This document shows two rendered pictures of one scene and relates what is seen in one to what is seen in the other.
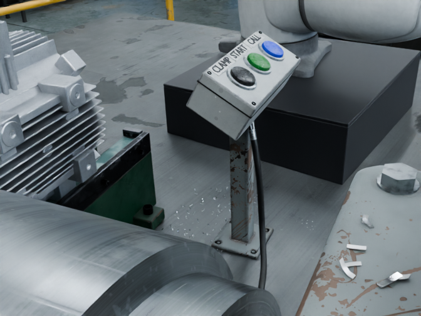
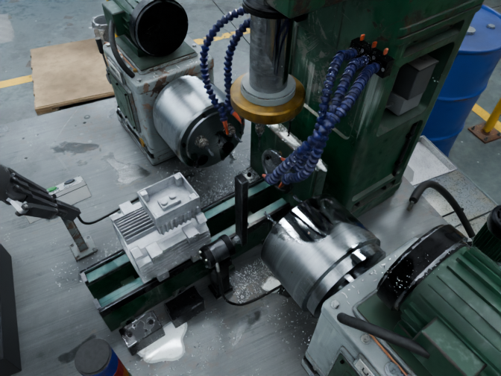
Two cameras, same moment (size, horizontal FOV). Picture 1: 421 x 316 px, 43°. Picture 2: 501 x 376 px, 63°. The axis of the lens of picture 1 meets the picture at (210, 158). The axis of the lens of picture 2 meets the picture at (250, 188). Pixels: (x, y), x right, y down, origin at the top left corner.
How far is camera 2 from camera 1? 138 cm
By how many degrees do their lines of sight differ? 97
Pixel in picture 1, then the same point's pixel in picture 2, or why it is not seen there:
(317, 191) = (24, 258)
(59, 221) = (177, 94)
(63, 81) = (126, 205)
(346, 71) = not seen: outside the picture
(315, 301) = (163, 75)
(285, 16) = not seen: outside the picture
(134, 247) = (172, 87)
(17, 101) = not seen: hidden behind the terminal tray
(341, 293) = (160, 74)
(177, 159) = (48, 329)
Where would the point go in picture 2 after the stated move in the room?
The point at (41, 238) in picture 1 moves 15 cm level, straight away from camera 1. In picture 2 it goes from (180, 89) to (168, 121)
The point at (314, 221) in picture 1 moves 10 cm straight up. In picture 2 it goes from (49, 242) to (37, 224)
